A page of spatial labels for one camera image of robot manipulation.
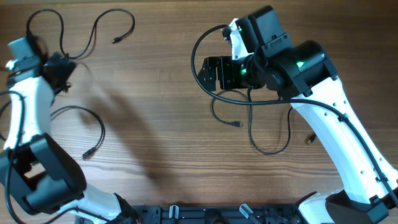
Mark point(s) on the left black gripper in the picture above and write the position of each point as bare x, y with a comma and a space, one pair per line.
64, 65

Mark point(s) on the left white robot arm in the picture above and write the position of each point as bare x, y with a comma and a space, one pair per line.
35, 171

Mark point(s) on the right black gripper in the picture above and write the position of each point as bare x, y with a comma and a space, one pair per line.
226, 65

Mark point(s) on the black metal base rail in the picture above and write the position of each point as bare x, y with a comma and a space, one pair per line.
267, 214

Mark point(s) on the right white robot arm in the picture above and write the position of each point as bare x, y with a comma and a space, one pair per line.
303, 76

